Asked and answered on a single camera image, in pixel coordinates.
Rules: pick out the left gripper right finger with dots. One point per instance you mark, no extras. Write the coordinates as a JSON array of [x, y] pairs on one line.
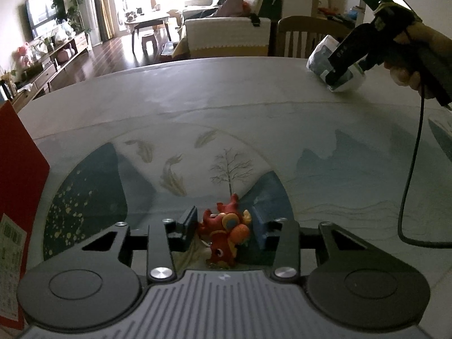
[[266, 230]]

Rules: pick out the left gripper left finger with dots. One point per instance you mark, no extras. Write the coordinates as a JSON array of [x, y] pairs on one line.
[[187, 225]]

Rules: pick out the red dragon figurine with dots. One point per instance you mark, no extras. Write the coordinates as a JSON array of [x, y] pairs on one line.
[[224, 231]]

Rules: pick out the person's right hand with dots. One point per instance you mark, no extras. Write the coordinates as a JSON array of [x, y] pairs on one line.
[[420, 58]]

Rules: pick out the white tissue pack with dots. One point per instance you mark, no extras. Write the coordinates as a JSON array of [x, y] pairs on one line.
[[337, 79]]

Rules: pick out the dark wooden chair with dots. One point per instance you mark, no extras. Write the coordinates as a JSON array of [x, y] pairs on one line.
[[298, 36]]

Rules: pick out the sofa with cream cover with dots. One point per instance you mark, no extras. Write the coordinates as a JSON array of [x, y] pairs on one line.
[[247, 29]]

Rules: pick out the red cardboard box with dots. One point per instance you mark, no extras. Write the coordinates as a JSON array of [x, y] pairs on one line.
[[24, 172]]

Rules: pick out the small white stool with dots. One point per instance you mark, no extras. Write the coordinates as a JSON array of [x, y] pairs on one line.
[[149, 38]]

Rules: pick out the wooden tv console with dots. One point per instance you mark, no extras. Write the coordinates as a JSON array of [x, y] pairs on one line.
[[37, 79]]

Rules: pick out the white coffee table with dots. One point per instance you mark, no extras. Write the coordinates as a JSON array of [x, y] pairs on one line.
[[136, 22]]

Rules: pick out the potted green plant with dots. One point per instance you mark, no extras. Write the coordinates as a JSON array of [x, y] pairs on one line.
[[75, 18]]

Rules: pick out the television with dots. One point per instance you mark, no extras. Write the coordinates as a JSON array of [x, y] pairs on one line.
[[44, 15]]

